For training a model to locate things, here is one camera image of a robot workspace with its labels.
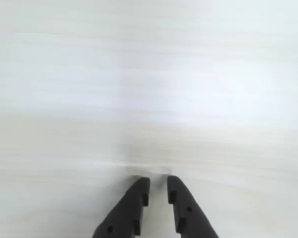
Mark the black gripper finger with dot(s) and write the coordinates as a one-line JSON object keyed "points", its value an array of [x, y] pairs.
{"points": [[126, 213], [186, 205]]}

